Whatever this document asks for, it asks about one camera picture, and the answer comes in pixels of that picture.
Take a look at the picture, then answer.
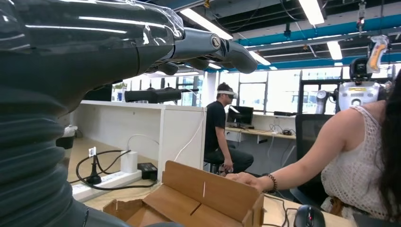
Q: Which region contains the person in background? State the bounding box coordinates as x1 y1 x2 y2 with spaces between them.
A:
203 82 254 175

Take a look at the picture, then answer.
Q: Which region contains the seated person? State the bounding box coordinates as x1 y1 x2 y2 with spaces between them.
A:
225 70 401 227

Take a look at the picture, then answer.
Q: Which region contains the open cardboard box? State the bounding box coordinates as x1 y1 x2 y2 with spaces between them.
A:
103 160 265 227

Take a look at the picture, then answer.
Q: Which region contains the background wooden desk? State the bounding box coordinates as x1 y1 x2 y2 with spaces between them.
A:
225 113 296 145

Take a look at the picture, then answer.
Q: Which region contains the black computer monitor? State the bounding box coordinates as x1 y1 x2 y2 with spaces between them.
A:
227 105 254 128

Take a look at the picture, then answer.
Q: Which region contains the black computer mouse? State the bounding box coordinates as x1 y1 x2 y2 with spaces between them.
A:
294 205 326 227

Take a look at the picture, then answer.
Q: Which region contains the black office chair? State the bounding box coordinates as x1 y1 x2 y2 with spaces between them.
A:
289 113 334 208

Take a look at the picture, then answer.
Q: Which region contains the white VR headset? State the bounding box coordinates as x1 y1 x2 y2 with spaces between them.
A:
217 90 239 100

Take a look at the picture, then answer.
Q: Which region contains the white desk partition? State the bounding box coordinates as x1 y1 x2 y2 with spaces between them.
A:
70 100 208 181

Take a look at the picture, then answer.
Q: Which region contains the black power adapter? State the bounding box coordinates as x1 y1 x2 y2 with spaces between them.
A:
137 162 158 182

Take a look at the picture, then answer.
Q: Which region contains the white charger plug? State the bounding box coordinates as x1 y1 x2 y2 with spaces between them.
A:
120 151 139 174

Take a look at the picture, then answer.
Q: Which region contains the long ceiling light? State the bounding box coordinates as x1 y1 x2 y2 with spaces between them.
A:
297 0 325 26
180 8 234 40
326 41 343 61
249 51 271 66

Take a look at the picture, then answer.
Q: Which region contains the blue ceiling pipe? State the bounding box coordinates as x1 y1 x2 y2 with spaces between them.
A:
235 14 401 48
203 53 401 73

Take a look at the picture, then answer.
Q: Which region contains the white humanoid robot in background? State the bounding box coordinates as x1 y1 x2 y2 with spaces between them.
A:
314 57 392 115

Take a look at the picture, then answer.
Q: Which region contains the white power strip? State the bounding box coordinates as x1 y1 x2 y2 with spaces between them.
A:
71 170 142 203

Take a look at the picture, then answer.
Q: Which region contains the hanging yellow white tool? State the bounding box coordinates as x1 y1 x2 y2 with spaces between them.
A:
366 34 390 74

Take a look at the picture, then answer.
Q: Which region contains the black bead bracelet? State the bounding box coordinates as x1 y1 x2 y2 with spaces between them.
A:
262 173 278 194

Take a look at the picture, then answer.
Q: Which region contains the white cable over partition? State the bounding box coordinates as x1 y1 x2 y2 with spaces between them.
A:
174 108 207 162

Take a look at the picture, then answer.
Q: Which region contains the thin white charger cable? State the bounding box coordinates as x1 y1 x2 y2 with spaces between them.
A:
127 134 160 152

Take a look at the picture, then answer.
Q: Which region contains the black power cable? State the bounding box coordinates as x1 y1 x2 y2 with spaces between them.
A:
69 147 157 191

